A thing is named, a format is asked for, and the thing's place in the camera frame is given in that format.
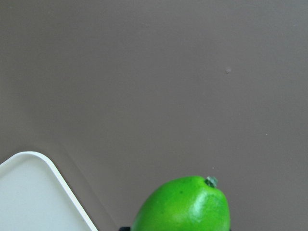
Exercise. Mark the green lime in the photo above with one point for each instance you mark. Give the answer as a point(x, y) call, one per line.
point(190, 203)

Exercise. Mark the white rabbit tray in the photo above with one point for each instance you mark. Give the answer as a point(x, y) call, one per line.
point(35, 197)

